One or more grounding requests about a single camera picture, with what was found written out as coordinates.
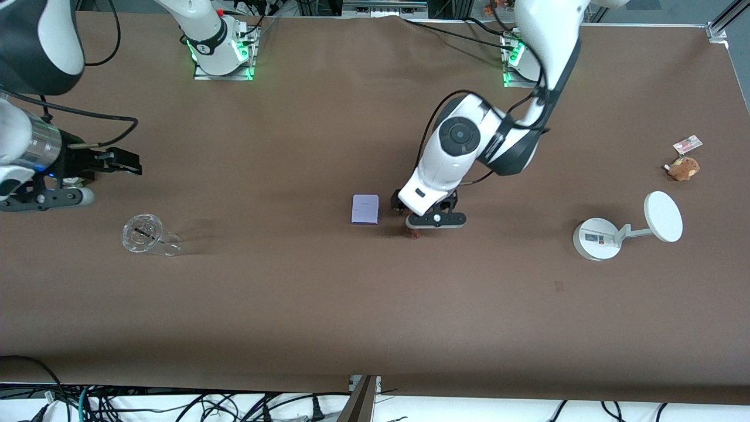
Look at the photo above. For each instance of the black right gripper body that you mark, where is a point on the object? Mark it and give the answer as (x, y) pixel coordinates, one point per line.
(79, 160)

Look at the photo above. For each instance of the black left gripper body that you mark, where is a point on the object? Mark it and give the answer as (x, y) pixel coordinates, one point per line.
(447, 205)

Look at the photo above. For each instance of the brown lion statue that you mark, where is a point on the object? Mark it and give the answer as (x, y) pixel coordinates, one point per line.
(415, 234)

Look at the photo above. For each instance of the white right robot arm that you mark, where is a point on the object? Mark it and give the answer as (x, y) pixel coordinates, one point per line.
(58, 35)

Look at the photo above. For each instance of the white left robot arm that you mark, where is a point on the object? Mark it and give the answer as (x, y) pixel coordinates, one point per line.
(457, 153)

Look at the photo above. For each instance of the white round phone stand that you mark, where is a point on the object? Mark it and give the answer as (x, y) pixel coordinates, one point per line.
(597, 239)

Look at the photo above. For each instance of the orange background toy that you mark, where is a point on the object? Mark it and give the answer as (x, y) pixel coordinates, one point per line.
(494, 7)

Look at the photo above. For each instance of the grey metal box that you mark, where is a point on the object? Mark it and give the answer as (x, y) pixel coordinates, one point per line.
(384, 7)

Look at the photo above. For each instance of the dark table support beam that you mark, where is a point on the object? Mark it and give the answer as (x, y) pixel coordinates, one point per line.
(360, 405)

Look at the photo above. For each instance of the brown plush toy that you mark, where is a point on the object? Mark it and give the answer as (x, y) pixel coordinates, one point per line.
(684, 169)

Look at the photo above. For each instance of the small printed card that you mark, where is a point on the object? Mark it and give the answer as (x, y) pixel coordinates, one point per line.
(688, 144)

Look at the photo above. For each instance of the black power plug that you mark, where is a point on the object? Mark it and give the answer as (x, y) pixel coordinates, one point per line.
(317, 408)

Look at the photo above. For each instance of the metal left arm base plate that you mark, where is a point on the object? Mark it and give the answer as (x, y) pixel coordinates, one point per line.
(508, 76)

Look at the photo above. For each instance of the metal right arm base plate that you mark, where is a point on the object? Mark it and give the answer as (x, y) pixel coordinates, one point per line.
(253, 55)

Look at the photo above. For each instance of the aluminium frame profile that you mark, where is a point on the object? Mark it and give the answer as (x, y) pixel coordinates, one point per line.
(723, 23)

